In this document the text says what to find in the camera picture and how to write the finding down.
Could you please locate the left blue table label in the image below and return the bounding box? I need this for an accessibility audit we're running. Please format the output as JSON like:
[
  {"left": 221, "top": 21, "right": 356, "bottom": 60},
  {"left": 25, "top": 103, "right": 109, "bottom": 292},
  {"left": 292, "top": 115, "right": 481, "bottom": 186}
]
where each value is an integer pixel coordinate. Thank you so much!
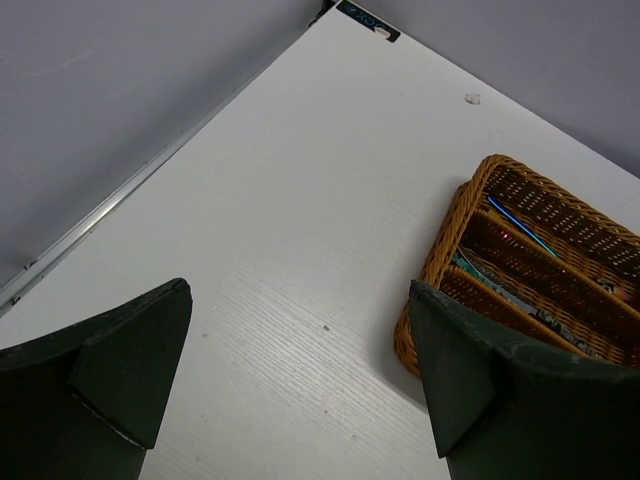
[{"left": 337, "top": 0, "right": 400, "bottom": 43}]

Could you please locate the aluminium table frame rail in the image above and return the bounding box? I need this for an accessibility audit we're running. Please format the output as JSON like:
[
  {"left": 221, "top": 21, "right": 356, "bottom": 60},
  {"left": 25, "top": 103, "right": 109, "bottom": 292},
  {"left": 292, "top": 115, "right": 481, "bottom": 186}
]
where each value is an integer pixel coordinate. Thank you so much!
[{"left": 1, "top": 1, "right": 325, "bottom": 312}]

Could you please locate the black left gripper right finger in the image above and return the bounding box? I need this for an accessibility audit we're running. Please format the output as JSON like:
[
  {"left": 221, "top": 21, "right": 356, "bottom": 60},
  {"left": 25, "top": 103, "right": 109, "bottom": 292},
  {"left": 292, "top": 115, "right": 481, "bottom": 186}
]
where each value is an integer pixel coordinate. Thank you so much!
[{"left": 408, "top": 281, "right": 639, "bottom": 479}]

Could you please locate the green handled table knife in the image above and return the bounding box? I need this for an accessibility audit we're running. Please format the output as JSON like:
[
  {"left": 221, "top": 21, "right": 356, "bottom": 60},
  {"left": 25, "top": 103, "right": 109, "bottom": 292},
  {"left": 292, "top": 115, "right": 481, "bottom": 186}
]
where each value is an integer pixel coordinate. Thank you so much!
[{"left": 452, "top": 249, "right": 531, "bottom": 306}]

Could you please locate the small white scrap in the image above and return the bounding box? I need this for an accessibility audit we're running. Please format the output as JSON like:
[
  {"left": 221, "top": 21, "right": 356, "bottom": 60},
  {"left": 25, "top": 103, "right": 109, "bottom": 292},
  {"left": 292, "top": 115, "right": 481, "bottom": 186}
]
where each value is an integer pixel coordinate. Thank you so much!
[{"left": 464, "top": 93, "right": 481, "bottom": 106}]

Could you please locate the iridescent round bowl spoon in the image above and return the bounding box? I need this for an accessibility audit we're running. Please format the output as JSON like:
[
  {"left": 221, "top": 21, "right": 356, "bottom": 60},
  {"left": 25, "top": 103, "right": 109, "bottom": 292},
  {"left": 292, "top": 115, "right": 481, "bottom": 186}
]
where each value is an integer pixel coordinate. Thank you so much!
[{"left": 487, "top": 195, "right": 558, "bottom": 257}]

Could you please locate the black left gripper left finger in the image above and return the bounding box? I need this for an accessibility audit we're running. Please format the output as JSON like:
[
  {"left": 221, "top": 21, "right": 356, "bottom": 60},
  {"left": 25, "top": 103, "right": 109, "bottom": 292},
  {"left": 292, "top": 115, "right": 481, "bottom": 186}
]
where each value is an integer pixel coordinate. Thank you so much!
[{"left": 1, "top": 278, "right": 193, "bottom": 479}]

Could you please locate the woven wicker cutlery tray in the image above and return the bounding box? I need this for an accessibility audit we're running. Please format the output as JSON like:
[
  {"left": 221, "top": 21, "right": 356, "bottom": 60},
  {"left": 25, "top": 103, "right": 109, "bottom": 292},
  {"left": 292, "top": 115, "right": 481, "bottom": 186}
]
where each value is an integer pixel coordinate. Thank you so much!
[{"left": 419, "top": 154, "right": 639, "bottom": 368}]

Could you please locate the silver patterned table knife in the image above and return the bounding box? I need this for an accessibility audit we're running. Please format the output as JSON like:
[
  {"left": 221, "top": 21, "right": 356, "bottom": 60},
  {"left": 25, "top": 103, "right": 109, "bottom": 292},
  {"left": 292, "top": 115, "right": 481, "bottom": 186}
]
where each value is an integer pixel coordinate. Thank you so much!
[{"left": 496, "top": 287, "right": 602, "bottom": 360}]

